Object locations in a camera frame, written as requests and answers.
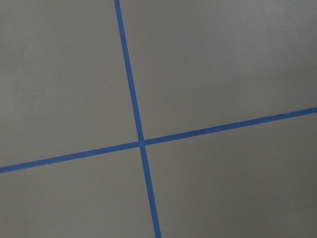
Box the brown paper table cover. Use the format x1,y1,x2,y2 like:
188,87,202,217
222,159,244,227
0,0,317,238

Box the blue tape grid lines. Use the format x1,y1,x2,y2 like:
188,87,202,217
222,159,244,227
0,0,317,238

